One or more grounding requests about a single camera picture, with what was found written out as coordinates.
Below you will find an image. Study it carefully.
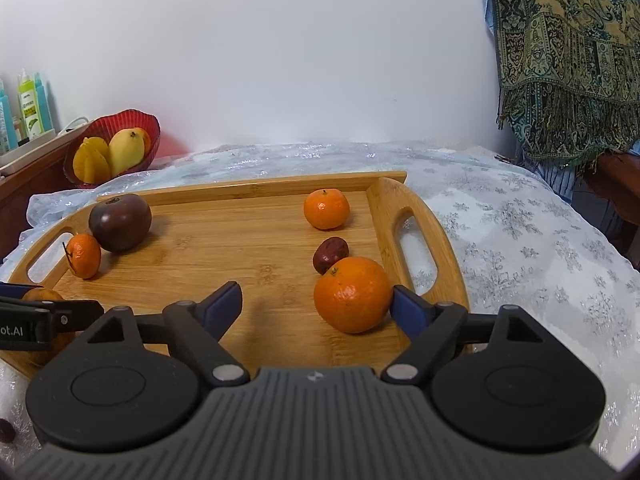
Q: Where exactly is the medium mandarin orange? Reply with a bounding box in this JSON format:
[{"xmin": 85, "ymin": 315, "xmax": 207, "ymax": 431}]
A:
[{"xmin": 303, "ymin": 189, "xmax": 351, "ymax": 231}]

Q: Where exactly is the yellow mango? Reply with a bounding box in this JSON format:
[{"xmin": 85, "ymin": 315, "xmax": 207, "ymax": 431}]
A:
[{"xmin": 108, "ymin": 129, "xmax": 146, "ymax": 178}]

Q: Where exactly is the red glass bowl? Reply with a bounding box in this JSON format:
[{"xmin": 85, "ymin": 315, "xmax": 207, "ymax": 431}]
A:
[{"xmin": 62, "ymin": 108, "xmax": 161, "ymax": 190}]

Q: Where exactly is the large orange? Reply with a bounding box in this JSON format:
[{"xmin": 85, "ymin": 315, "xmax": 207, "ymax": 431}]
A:
[{"xmin": 313, "ymin": 256, "xmax": 393, "ymax": 334}]

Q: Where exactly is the orange fruit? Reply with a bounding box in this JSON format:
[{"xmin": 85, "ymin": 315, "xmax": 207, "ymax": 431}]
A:
[{"xmin": 21, "ymin": 287, "xmax": 76, "ymax": 366}]

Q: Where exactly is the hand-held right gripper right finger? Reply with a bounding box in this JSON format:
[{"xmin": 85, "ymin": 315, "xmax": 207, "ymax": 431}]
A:
[{"xmin": 381, "ymin": 284, "xmax": 545, "ymax": 388}]

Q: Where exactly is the green white bottle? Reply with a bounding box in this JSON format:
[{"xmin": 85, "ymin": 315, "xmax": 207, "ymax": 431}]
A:
[{"xmin": 18, "ymin": 67, "xmax": 45, "ymax": 141}]

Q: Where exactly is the tall teal box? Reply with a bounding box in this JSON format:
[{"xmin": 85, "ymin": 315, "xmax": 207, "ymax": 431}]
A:
[{"xmin": 34, "ymin": 72, "xmax": 55, "ymax": 133}]

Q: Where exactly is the green paisley fringed scarf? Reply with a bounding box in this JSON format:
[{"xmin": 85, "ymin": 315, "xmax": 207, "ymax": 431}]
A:
[{"xmin": 482, "ymin": 0, "xmax": 640, "ymax": 168}]

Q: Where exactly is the white organizer tray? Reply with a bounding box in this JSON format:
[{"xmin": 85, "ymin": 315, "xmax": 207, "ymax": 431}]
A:
[{"xmin": 0, "ymin": 128, "xmax": 57, "ymax": 176}]

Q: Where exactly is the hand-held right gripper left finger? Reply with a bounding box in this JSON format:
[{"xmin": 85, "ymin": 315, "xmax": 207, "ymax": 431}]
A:
[{"xmin": 87, "ymin": 281, "xmax": 251, "ymax": 388}]

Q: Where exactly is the small mandarin with stem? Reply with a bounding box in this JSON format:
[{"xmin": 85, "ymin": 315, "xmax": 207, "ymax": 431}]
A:
[{"xmin": 62, "ymin": 233, "xmax": 102, "ymax": 280}]

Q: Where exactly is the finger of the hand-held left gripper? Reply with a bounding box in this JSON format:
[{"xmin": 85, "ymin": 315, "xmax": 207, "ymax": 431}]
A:
[{"xmin": 0, "ymin": 283, "xmax": 104, "ymax": 335}]

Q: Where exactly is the dark wooden cabinet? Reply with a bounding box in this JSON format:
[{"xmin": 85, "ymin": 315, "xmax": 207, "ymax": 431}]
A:
[{"xmin": 0, "ymin": 125, "xmax": 93, "ymax": 258}]

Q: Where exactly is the wooden tray with handles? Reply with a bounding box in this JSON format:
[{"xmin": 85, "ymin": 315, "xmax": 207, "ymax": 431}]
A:
[{"xmin": 0, "ymin": 171, "xmax": 471, "ymax": 378}]

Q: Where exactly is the yellow starfruit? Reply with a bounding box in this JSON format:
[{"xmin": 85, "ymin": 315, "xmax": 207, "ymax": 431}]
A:
[{"xmin": 73, "ymin": 137, "xmax": 111, "ymax": 184}]

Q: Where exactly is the brown wooden furniture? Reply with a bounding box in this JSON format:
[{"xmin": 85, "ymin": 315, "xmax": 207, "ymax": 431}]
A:
[{"xmin": 582, "ymin": 150, "xmax": 640, "ymax": 241}]

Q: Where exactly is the dark red date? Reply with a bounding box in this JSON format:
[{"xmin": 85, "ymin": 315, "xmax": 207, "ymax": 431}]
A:
[{"xmin": 313, "ymin": 236, "xmax": 349, "ymax": 276}]

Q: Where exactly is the dark purple round fruit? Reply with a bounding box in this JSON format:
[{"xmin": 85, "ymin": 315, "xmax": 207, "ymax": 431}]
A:
[{"xmin": 88, "ymin": 193, "xmax": 153, "ymax": 253}]

